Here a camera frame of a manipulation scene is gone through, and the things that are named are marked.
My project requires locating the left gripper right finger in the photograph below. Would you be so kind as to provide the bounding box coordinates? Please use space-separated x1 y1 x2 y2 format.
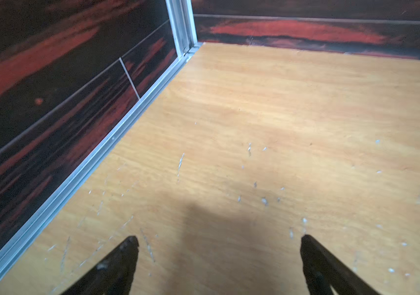
300 234 378 295

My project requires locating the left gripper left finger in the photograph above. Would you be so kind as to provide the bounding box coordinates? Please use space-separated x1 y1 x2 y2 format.
62 236 140 295

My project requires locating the aluminium left floor rail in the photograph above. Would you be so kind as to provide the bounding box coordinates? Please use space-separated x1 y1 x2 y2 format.
0 0 197 280

